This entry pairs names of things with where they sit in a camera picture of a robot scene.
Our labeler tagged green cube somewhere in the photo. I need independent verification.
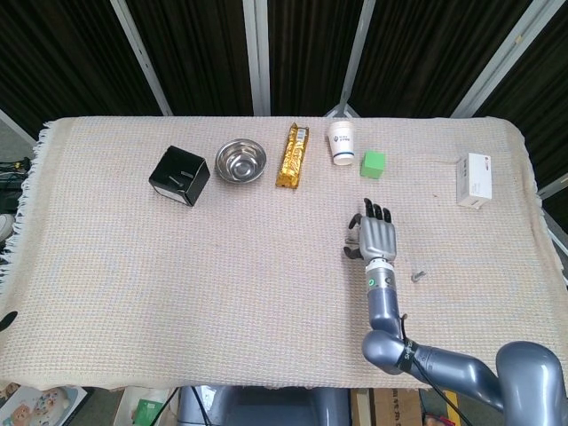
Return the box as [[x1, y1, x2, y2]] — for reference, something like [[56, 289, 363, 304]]
[[359, 150, 387, 181]]

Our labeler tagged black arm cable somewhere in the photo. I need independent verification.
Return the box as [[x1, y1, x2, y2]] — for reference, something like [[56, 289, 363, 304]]
[[397, 312, 468, 426]]

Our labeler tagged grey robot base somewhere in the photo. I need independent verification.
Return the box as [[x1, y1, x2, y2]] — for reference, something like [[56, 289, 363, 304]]
[[177, 384, 352, 426]]

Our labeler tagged white cardboard box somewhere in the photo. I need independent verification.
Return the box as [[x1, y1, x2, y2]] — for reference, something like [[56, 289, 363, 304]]
[[455, 152, 495, 210]]

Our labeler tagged brown cardboard carton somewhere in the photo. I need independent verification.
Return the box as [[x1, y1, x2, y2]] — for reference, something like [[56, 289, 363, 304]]
[[350, 387, 423, 426]]

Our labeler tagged white paper cup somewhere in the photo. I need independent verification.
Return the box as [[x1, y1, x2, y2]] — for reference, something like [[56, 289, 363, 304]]
[[327, 120, 357, 167]]

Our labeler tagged green package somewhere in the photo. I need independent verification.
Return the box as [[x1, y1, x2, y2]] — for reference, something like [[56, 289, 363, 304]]
[[132, 398, 164, 426]]

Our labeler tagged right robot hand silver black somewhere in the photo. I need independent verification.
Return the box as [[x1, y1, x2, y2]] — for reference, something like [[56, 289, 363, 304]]
[[341, 197, 398, 264]]

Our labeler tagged gold foil snack package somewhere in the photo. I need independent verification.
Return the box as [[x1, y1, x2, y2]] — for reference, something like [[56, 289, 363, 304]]
[[275, 122, 311, 190]]

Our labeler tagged white aluminium frame post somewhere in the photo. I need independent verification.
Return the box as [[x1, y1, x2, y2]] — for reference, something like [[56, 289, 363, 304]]
[[0, 108, 37, 148], [242, 0, 272, 117], [326, 0, 378, 119], [109, 0, 174, 117], [450, 0, 556, 119]]

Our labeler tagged beige woven tablecloth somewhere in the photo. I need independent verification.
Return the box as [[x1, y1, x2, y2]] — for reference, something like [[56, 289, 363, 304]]
[[0, 115, 568, 398]]

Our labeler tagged stainless steel bowl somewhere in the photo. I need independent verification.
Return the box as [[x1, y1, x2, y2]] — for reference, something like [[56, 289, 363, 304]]
[[215, 138, 269, 184]]

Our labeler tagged colourful picture book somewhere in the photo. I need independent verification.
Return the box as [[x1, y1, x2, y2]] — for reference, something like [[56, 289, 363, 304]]
[[0, 383, 89, 426]]

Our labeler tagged black square box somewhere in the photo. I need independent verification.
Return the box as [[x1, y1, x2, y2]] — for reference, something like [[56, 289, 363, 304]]
[[147, 145, 211, 209]]

